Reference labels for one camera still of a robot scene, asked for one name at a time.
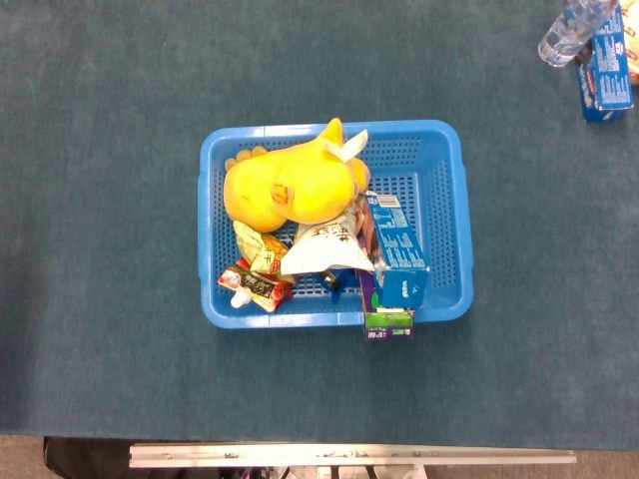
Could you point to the green yellow snack packet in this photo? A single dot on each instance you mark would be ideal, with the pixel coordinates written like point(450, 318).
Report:
point(259, 249)

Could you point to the yellow plush toy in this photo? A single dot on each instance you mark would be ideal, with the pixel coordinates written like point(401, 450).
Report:
point(299, 184)

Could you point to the blue toothpaste box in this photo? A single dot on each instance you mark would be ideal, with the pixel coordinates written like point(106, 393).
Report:
point(609, 75)
point(399, 244)

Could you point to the black robot base cover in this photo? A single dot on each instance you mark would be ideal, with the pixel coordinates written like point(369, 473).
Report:
point(85, 459)

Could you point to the blue plastic basket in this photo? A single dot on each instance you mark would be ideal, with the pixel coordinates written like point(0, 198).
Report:
point(439, 199)

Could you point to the red and white snack packet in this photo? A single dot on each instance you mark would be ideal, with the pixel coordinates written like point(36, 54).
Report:
point(633, 50)

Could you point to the clear plastic water bottle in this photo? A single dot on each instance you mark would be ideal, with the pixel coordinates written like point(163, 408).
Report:
point(564, 37)

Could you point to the red pouch with white cap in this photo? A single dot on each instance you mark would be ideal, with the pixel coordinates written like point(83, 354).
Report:
point(254, 287)

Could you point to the white snack bag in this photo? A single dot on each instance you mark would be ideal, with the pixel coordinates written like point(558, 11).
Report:
point(324, 247)

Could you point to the aluminium frame rail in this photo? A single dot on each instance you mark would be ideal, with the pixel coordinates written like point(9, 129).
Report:
point(349, 455)

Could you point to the blue and black clip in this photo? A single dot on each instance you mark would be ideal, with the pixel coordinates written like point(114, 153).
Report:
point(337, 284)

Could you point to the purple toothpaste box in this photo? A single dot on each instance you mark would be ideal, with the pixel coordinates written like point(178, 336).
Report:
point(387, 324)

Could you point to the teal felt table cloth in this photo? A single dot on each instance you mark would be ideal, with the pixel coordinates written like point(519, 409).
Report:
point(100, 249)

